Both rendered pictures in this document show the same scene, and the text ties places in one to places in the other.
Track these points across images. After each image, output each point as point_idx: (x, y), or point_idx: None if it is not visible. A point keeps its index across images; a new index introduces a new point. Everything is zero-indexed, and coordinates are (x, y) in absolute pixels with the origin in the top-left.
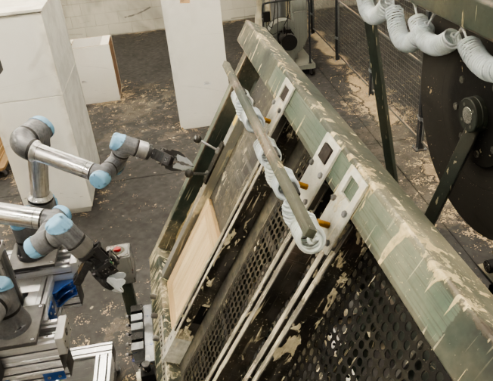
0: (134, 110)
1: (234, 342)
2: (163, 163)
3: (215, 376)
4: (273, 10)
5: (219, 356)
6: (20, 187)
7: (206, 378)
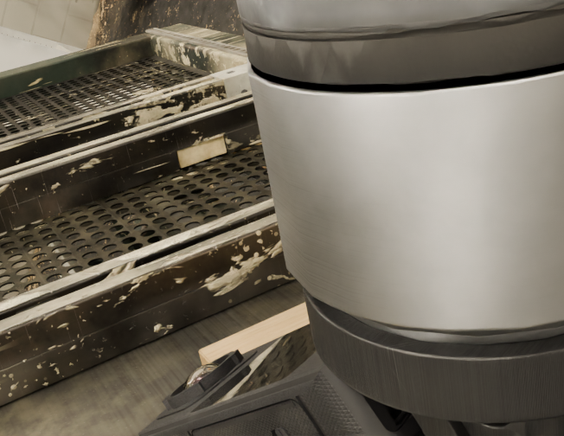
0: None
1: (19, 167)
2: (257, 347)
3: (111, 137)
4: None
5: (91, 151)
6: None
7: (156, 131)
